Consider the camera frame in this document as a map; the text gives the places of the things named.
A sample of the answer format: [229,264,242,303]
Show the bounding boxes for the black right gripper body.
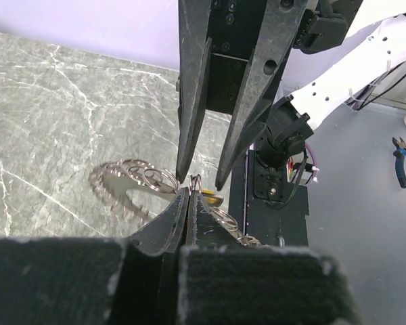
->
[206,0,363,114]

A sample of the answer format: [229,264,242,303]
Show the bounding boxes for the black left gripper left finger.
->
[0,189,189,324]

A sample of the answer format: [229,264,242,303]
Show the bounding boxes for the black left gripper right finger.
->
[181,191,362,324]

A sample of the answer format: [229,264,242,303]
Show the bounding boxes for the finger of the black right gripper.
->
[176,1,212,179]
[215,1,307,190]

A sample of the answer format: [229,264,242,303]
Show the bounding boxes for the yellow key tag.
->
[202,190,218,204]

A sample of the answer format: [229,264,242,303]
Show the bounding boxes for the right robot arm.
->
[175,1,406,199]

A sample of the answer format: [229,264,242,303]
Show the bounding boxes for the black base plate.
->
[228,150,309,246]

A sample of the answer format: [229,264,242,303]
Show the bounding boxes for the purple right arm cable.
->
[304,142,321,186]

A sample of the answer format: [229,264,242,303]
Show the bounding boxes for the blue handled pliers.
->
[392,137,406,189]

